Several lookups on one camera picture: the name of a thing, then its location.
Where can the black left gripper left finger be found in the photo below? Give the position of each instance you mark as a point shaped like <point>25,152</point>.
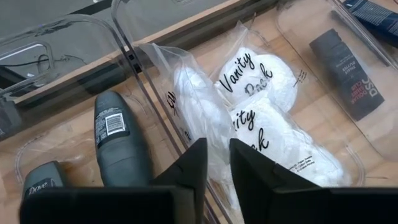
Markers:
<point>140,202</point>

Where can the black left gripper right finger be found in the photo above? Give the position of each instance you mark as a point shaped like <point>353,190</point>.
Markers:
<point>295,205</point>

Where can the grey deodorant stick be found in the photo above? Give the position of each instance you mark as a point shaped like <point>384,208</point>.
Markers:
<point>121,146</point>

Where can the black deodorant stick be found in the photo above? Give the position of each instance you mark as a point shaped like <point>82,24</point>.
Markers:
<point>43,180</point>

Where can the cotton balls bag with writing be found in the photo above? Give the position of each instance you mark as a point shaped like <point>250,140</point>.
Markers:
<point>258,77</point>

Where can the dark blue tube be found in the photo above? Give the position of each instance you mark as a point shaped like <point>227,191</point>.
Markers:
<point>346,74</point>
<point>376,17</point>

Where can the clear plastic bin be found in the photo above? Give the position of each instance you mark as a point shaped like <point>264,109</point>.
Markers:
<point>354,161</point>
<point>373,124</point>
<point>77,40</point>

